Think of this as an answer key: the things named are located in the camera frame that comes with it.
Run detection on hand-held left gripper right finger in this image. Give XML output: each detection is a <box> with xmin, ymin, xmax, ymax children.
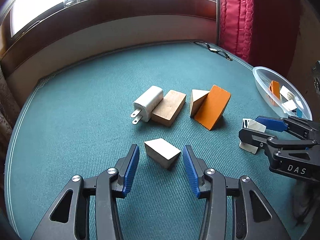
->
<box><xmin>182</xmin><ymin>145</ymin><xmax>292</xmax><ymax>240</ymax></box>

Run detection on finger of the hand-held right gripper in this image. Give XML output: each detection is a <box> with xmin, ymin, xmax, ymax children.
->
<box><xmin>255</xmin><ymin>116</ymin><xmax>320</xmax><ymax>141</ymax></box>
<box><xmin>238</xmin><ymin>127</ymin><xmax>314</xmax><ymax>155</ymax></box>

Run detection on cream plastic threaded cap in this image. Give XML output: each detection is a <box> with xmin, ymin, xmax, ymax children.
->
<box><xmin>279</xmin><ymin>86</ymin><xmax>295</xmax><ymax>100</ymax></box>

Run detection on red quilted curtain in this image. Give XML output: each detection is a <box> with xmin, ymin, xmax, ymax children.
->
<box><xmin>216</xmin><ymin>0</ymin><xmax>258</xmax><ymax>60</ymax></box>

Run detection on black wristwatch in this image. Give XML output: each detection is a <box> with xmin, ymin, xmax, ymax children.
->
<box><xmin>194</xmin><ymin>41</ymin><xmax>233</xmax><ymax>62</ymax></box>

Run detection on white zebra triangular block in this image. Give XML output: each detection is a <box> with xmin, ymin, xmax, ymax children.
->
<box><xmin>239</xmin><ymin>118</ymin><xmax>267</xmax><ymax>155</ymax></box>

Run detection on orange rectangular block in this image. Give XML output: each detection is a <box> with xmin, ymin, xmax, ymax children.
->
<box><xmin>194</xmin><ymin>85</ymin><xmax>232</xmax><ymax>131</ymax></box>

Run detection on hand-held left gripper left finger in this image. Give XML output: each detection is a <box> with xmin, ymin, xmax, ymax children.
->
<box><xmin>30</xmin><ymin>144</ymin><xmax>140</xmax><ymax>240</ymax></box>

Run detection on white charger plug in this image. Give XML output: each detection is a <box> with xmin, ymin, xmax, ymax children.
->
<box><xmin>131</xmin><ymin>85</ymin><xmax>164</xmax><ymax>125</ymax></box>

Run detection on brown wooden window frame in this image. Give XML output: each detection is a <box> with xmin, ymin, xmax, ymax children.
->
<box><xmin>0</xmin><ymin>0</ymin><xmax>220</xmax><ymax>63</ymax></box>

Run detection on clear plastic bowl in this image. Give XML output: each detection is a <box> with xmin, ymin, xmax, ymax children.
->
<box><xmin>252</xmin><ymin>66</ymin><xmax>313</xmax><ymax>122</ymax></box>

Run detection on orange striped triangular block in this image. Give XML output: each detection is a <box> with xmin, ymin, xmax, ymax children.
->
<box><xmin>269</xmin><ymin>80</ymin><xmax>280</xmax><ymax>107</ymax></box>

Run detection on small natural wooden wedge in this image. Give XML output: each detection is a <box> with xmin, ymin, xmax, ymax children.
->
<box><xmin>144</xmin><ymin>138</ymin><xmax>181</xmax><ymax>170</ymax></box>

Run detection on beige patterned curtain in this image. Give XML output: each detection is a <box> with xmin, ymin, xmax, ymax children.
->
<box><xmin>0</xmin><ymin>65</ymin><xmax>22</xmax><ymax>143</ymax></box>

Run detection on natural wooden triangular block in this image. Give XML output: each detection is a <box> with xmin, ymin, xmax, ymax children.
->
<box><xmin>189</xmin><ymin>89</ymin><xmax>210</xmax><ymax>118</ymax></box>

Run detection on tan wooden rectangular block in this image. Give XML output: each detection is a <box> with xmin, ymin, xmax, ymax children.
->
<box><xmin>151</xmin><ymin>89</ymin><xmax>187</xmax><ymax>127</ymax></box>

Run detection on grey metal object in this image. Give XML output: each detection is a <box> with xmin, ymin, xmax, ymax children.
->
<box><xmin>311</xmin><ymin>60</ymin><xmax>320</xmax><ymax>93</ymax></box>

